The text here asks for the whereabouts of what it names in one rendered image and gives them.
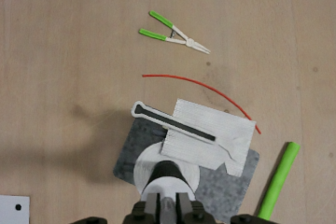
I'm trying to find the green-handled pliers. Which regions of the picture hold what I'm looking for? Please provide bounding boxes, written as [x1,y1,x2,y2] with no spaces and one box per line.
[140,10,210,54]

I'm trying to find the black cylinder with grey shaft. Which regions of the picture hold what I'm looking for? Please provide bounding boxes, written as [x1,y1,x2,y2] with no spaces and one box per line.
[140,162,196,224]

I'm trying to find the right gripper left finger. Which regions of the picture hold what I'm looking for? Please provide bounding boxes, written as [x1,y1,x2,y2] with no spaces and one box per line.
[70,193,161,224]

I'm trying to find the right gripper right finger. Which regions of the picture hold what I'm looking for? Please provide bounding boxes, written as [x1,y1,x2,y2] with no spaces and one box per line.
[175,192,279,224]

